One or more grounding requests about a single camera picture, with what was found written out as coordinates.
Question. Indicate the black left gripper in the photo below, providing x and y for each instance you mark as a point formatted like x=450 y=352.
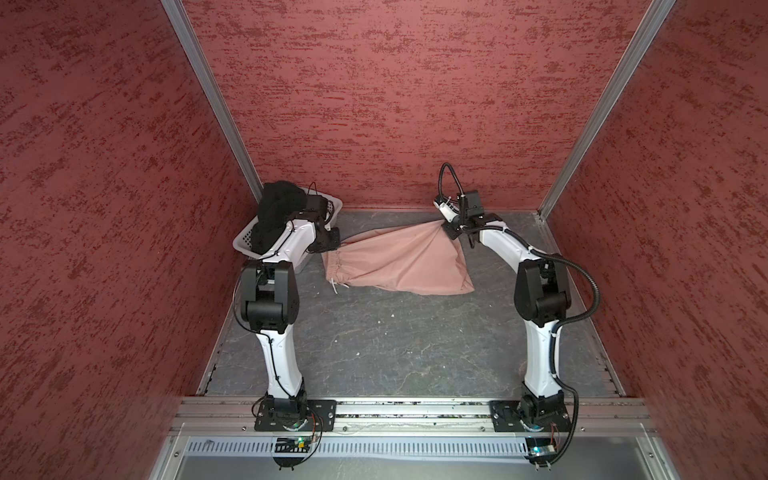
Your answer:
x=331 y=245

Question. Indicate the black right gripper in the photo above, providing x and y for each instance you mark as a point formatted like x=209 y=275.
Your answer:
x=449 y=225

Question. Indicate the pink shorts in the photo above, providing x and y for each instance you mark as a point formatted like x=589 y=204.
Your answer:
x=420 y=259

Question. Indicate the black shorts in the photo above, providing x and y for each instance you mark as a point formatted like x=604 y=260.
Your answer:
x=279 y=201

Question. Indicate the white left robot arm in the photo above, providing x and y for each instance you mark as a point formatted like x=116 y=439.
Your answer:
x=268 y=303

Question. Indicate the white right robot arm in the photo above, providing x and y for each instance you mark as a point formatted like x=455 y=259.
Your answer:
x=541 y=298

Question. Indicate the white plastic laundry basket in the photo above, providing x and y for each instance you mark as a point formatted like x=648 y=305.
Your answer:
x=291 y=246

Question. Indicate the left circuit board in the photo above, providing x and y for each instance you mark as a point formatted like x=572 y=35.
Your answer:
x=293 y=446

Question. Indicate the circuit board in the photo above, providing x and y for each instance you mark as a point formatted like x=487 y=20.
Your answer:
x=540 y=450
x=293 y=446

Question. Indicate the right circuit board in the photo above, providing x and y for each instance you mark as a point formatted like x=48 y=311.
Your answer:
x=540 y=450

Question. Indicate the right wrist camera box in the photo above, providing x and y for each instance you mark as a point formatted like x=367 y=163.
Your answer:
x=466 y=206

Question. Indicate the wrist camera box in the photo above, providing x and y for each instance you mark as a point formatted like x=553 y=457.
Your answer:
x=318 y=210
x=466 y=206

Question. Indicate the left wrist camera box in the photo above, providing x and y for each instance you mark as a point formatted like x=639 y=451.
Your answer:
x=318 y=210

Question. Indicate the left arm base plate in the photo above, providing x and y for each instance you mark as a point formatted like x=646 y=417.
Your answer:
x=318 y=414

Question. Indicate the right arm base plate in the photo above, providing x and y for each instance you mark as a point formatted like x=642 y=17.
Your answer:
x=510 y=415

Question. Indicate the white slotted cable duct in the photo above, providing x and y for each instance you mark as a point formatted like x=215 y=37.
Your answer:
x=452 y=448

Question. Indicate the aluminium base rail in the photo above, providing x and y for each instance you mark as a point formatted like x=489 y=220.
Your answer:
x=355 y=416

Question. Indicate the left aluminium corner post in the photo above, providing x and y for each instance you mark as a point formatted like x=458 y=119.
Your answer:
x=194 y=52

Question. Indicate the aluminium corner post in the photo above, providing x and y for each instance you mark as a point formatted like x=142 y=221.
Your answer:
x=194 y=52
x=645 y=33

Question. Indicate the right aluminium corner post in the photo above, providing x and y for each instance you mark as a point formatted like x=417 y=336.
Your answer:
x=645 y=33

